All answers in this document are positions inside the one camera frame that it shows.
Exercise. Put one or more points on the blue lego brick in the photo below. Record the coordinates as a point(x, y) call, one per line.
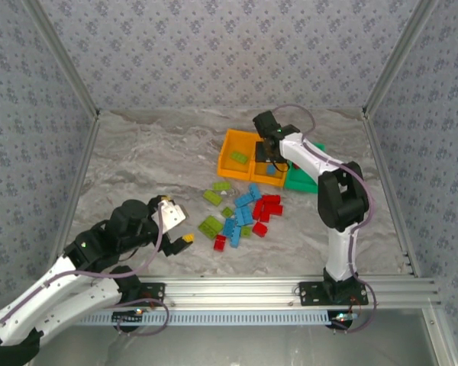
point(244, 200)
point(229, 226)
point(243, 215)
point(271, 170)
point(235, 237)
point(255, 191)

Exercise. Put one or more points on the small green lego brick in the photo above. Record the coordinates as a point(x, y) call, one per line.
point(246, 231)
point(227, 212)

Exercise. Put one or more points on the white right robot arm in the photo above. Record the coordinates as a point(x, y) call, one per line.
point(339, 251)

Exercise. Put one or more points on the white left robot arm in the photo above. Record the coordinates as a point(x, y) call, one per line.
point(91, 297)

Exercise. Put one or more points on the orange plastic bin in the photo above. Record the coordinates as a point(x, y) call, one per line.
point(265, 180)
point(233, 174)

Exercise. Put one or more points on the green plastic bin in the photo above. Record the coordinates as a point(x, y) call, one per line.
point(299, 186)

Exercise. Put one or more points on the black controller board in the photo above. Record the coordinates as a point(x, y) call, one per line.
point(128, 316)
point(341, 318)

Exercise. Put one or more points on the aluminium frame rail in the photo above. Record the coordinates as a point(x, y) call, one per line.
point(378, 152)
point(78, 179)
point(439, 339)

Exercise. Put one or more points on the wide aluminium base rail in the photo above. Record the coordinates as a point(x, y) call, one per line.
point(233, 291)

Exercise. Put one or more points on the aluminium frame post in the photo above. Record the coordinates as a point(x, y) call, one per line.
point(64, 57)
point(398, 57)

